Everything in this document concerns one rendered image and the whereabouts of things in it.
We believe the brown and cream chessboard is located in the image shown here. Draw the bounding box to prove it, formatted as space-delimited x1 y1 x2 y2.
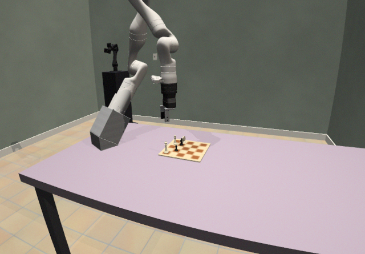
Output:
158 139 210 163

